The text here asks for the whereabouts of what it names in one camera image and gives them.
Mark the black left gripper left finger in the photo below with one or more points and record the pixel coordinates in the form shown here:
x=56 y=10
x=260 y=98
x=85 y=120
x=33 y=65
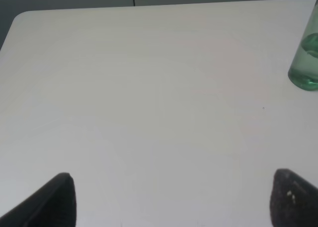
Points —
x=53 y=205

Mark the green transparent water bottle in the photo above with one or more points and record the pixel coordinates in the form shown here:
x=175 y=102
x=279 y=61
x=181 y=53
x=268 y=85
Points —
x=303 y=71

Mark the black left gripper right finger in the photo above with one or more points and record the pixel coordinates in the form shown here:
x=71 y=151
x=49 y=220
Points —
x=293 y=201

